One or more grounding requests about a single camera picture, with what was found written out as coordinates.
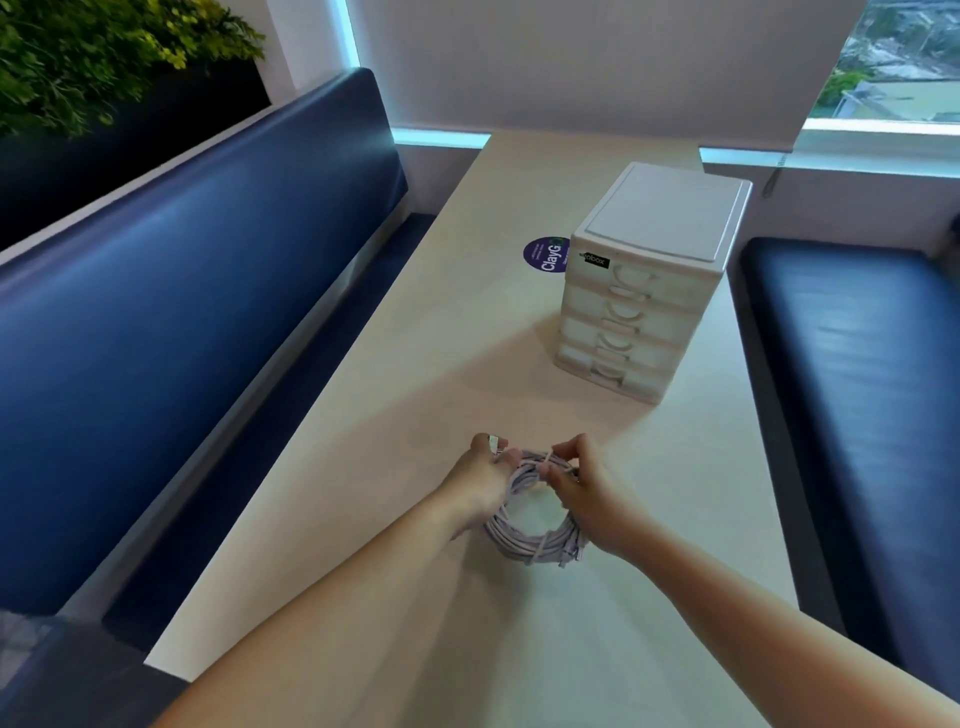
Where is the person's left hand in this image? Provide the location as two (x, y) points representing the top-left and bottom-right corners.
(434, 432), (524, 543)

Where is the person's right hand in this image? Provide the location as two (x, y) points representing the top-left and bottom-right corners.
(538, 432), (655, 562)

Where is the single thin white cable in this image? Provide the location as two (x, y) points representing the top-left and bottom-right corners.
(483, 433), (588, 567)

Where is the white mini drawer cabinet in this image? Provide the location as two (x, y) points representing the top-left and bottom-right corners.
(552, 161), (754, 406)

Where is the person's left forearm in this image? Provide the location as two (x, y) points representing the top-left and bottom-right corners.
(149, 498), (489, 728)

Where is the person's right forearm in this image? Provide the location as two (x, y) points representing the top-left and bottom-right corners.
(599, 524), (960, 728)

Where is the black planter box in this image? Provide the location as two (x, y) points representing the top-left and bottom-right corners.
(0, 58), (274, 253)

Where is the white table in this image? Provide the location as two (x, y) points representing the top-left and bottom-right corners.
(143, 131), (804, 728)

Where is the round purple sticker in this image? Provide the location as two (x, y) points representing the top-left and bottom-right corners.
(522, 234), (574, 276)

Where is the blue padded bench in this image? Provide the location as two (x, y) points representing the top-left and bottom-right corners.
(0, 67), (438, 654)
(740, 213), (960, 706)

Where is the white roller blind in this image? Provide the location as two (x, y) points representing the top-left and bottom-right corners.
(348, 0), (869, 151)

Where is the glass window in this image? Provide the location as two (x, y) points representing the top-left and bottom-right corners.
(800, 0), (960, 138)

